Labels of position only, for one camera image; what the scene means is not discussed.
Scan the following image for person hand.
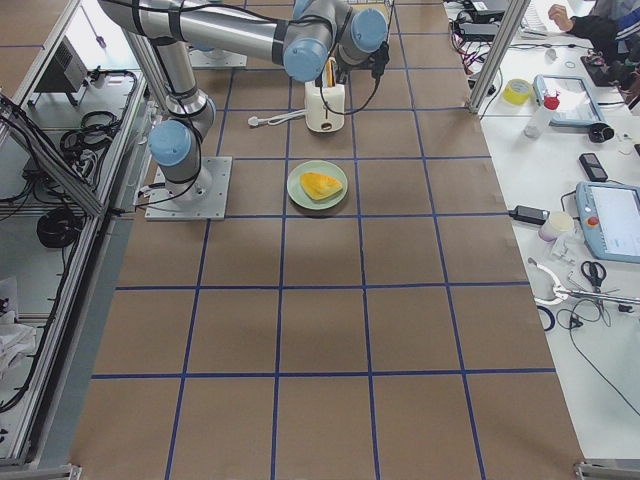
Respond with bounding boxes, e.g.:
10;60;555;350
548;4;574;32

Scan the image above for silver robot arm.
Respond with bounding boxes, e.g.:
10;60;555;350
100;1;389;205

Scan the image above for white two-slot toaster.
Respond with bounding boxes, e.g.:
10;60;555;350
304;82;345;133

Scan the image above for yellow tape roll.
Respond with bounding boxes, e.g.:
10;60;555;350
502;78;533;105

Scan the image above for blue teach pendant far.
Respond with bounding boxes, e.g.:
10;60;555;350
533;74;605;127

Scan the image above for blue teach pendant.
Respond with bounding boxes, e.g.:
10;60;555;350
576;182;639;264
533;74;605;127

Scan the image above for clear bottle red cap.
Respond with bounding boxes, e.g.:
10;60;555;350
523;95;560;139

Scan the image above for grid pattern storage basket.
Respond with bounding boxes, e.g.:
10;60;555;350
348;0;393;21

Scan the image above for black power adapter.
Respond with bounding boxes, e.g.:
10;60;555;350
508;205;550;225

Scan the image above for blue teach pendant near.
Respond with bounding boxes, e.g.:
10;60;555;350
576;182;639;264

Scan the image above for paper cup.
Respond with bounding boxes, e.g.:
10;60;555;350
538;211;575;242

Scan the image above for yellow bread slice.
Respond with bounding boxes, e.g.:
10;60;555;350
324;57;336;88

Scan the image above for black scissors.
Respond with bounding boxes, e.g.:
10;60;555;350
580;260;607;293

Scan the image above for triangular golden pastry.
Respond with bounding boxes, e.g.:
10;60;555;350
299;172;343;201

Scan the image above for light green plate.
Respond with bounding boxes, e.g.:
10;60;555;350
287;160;348;210

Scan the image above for crumpled white cloth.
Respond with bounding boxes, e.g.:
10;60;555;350
0;277;39;374

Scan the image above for aluminium frame post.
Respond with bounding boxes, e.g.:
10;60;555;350
467;0;530;114

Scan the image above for white toaster power cord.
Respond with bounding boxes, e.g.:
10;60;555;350
247;109;307;129

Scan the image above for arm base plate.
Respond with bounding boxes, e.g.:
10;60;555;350
145;156;232;221
189;46;247;70

